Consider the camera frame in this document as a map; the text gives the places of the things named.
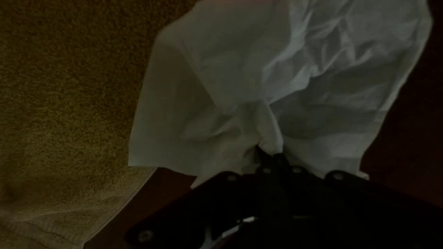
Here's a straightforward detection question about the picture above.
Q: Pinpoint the tan yellow terry towel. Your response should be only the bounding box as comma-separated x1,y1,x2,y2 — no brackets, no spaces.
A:
0,0,200,249

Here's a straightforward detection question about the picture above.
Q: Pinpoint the white paper towel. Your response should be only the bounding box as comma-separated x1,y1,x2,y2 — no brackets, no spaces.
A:
127,0,434,189

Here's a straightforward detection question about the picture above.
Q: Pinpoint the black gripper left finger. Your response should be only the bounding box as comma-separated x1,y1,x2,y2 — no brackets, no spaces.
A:
123,145,276,249

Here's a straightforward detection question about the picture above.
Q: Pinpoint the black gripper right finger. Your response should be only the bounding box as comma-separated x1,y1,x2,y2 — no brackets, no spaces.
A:
272,152,443,249

